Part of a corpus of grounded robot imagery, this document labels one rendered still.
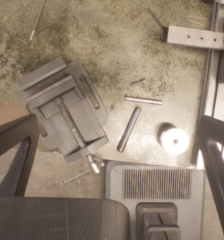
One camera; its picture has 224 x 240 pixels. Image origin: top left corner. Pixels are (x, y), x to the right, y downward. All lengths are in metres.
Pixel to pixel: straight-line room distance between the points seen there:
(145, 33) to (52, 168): 1.14
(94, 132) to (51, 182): 1.06
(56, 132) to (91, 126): 0.07
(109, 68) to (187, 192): 0.90
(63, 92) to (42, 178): 1.10
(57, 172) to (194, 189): 0.82
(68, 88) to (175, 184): 0.89
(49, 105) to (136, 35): 0.22
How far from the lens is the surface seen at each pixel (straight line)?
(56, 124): 0.45
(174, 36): 0.44
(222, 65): 0.46
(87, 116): 0.44
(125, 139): 0.44
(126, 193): 1.17
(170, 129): 0.44
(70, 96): 0.44
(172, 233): 1.06
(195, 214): 1.29
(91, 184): 1.43
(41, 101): 0.43
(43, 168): 1.46
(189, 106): 0.48
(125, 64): 0.46
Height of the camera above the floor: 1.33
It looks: 85 degrees down
